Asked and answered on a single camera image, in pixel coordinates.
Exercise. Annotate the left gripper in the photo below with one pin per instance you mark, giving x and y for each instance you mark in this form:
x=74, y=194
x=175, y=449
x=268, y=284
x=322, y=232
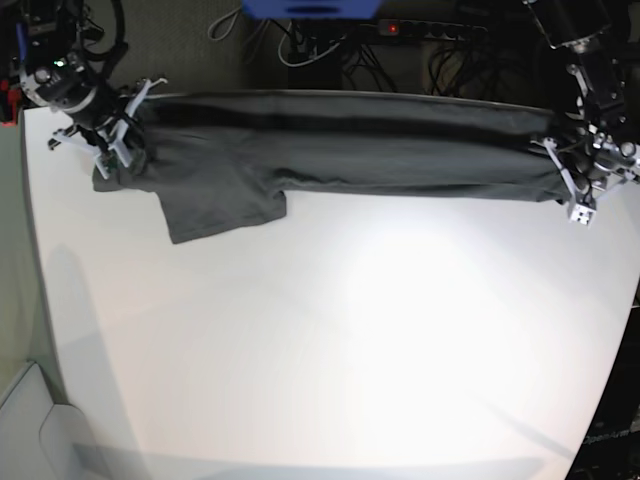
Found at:
x=593, y=168

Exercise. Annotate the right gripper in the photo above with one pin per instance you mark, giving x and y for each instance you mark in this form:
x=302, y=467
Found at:
x=103, y=125

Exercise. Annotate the grey t-shirt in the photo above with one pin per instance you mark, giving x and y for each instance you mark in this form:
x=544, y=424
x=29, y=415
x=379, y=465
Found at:
x=223, y=162

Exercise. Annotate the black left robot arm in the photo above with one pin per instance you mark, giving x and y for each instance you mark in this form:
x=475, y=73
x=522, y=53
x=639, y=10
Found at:
x=585, y=63

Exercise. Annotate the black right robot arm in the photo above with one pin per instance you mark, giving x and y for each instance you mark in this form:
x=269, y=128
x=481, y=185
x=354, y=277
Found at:
x=57, y=70

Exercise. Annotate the red clamp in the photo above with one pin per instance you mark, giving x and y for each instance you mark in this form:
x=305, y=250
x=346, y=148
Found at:
x=10, y=99

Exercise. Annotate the blue tool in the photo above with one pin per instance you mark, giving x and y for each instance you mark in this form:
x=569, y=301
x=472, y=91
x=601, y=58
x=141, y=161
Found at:
x=22, y=41

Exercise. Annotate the blue box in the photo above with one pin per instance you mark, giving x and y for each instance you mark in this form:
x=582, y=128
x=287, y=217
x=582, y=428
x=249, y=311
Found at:
x=311, y=9

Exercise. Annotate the black power strip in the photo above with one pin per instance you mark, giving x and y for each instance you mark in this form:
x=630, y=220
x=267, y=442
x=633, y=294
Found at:
x=428, y=30

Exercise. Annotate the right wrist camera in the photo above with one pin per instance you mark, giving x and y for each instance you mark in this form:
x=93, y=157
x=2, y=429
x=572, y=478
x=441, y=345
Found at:
x=108, y=166

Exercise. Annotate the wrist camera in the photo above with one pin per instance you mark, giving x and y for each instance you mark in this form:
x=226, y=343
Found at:
x=108, y=166
x=582, y=213

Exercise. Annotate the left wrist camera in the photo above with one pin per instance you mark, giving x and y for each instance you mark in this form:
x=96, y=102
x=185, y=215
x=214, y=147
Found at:
x=582, y=213

